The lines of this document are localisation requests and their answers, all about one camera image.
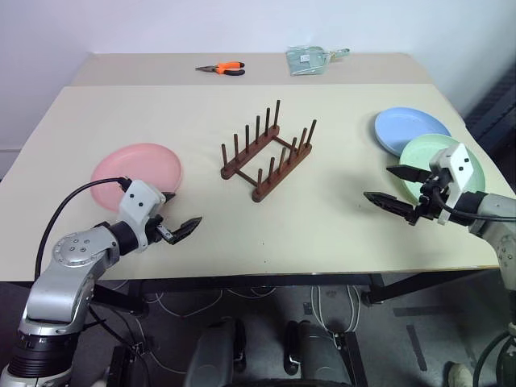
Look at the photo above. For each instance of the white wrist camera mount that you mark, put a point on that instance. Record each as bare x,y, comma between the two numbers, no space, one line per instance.
459,165
139,201

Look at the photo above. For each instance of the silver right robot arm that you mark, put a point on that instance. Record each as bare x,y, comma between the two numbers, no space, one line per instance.
493,213

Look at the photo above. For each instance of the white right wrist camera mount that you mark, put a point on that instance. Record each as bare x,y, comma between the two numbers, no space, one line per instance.
459,165

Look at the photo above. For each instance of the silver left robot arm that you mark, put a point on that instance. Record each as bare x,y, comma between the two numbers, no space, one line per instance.
64,278

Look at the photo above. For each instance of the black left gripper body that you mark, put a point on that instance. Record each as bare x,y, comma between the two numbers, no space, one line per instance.
156,230

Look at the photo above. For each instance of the light blue plate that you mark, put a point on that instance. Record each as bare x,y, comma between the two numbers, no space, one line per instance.
403,127

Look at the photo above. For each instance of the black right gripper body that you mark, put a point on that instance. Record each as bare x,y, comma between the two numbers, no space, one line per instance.
428,201

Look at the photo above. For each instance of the brown wooden dish rack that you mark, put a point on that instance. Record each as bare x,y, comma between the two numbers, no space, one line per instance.
264,155

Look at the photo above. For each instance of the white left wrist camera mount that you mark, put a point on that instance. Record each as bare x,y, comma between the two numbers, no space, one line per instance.
139,201

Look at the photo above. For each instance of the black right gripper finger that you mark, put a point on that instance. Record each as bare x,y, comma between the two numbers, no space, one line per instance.
389,202
407,173

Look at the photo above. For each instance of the pink red plate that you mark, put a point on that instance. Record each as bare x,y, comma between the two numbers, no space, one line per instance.
133,167

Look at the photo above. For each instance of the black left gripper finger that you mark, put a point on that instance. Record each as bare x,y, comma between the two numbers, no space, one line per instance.
168,197
186,228

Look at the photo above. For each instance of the black table frame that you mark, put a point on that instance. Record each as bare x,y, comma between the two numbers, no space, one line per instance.
258,282

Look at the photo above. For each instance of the dark rounded shape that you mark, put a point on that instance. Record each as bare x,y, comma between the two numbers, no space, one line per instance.
213,354
314,354

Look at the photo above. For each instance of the light green plate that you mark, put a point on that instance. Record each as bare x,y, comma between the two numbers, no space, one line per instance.
419,155

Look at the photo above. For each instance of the white shoe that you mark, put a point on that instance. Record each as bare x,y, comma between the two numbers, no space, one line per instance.
459,375

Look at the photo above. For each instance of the dark ribbed radiator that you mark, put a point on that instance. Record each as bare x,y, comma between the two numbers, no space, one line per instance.
493,113

